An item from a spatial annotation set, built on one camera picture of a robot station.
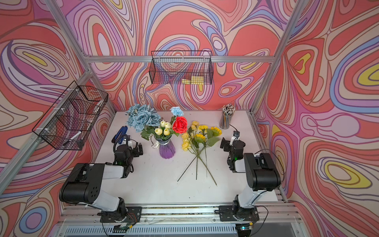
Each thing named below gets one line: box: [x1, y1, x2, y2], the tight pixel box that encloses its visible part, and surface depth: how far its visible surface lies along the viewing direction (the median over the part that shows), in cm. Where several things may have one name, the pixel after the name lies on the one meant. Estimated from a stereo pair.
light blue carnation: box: [170, 106, 185, 117], surface depth 74 cm
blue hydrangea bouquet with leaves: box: [124, 103, 161, 141], surface depth 70 cm
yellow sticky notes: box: [181, 75, 204, 85], surface depth 86 cm
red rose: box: [172, 116, 189, 134], surface depth 65 cm
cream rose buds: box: [154, 119, 172, 136], surface depth 73 cm
